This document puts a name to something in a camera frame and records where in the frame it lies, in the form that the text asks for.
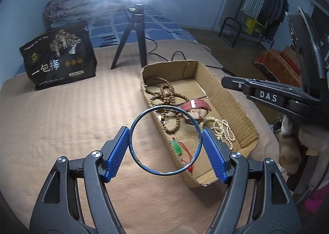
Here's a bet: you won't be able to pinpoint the cardboard box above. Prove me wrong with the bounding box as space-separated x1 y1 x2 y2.
140 60 259 187

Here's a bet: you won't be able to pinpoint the green pendant with red cord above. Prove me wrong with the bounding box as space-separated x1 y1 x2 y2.
170 139 196 173

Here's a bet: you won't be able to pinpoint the yellow box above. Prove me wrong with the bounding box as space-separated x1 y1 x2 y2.
244 16 265 35

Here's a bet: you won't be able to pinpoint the person's right hand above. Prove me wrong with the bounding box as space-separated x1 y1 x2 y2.
278 115 329 194

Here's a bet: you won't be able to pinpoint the black tripod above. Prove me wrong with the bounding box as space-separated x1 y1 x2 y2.
110 4 147 70

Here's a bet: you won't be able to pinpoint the pearl necklace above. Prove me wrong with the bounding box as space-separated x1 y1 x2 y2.
213 119 236 143

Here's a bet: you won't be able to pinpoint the black snack bag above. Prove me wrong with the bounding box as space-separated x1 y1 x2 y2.
19 20 97 91

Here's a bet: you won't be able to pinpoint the yellow bead bracelet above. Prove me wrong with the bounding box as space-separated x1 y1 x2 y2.
204 118 225 137

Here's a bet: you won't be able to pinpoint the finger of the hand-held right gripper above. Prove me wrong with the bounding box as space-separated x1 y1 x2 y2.
221 76 257 95

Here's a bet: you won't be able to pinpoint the folded grey blanket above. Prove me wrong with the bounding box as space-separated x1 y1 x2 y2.
44 0 108 29

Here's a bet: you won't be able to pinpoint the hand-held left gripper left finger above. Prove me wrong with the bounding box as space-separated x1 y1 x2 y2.
29 126 130 234

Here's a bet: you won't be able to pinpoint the dark hanging clothes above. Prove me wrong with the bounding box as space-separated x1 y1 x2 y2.
261 0 289 40

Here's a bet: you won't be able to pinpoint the brown strap wristwatch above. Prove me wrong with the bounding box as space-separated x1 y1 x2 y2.
180 98 213 125

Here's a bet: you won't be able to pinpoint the black cable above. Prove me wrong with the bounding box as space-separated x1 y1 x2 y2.
145 32 235 75

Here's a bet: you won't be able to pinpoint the blue patterned bedsheet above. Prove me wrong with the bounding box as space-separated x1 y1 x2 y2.
15 5 212 76

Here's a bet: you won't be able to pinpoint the blue bangle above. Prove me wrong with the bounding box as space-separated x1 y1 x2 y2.
129 105 201 175

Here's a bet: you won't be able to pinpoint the wooden bead necklace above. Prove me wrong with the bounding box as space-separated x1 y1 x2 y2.
145 77 192 136

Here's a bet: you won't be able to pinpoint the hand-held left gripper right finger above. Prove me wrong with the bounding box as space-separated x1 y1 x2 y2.
202 128 302 234

